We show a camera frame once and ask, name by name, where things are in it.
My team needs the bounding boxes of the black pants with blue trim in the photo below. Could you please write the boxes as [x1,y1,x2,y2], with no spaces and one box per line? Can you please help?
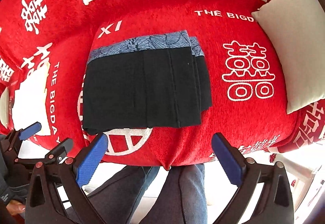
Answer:
[83,30,212,135]

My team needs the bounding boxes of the person's left hand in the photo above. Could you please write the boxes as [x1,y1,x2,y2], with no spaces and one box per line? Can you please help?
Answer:
[6,200,25,216]

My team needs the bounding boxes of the cream folded garment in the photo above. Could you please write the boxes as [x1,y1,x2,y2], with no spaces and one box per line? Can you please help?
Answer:
[12,62,51,136]

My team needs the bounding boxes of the oval white plate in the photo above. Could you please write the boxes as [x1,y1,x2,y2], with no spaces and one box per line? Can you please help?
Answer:
[0,87,9,129]

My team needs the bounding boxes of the red pillow with characters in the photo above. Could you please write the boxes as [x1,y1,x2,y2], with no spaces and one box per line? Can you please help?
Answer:
[267,100,324,153]

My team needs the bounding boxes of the person's legs in jeans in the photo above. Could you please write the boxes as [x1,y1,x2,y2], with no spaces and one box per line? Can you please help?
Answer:
[64,163,208,224]

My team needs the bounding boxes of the red bedspread with white characters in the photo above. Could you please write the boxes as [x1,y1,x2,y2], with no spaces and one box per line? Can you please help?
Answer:
[1,0,300,169]

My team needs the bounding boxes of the beige pillow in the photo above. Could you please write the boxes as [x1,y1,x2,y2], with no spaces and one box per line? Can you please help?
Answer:
[252,0,324,113]

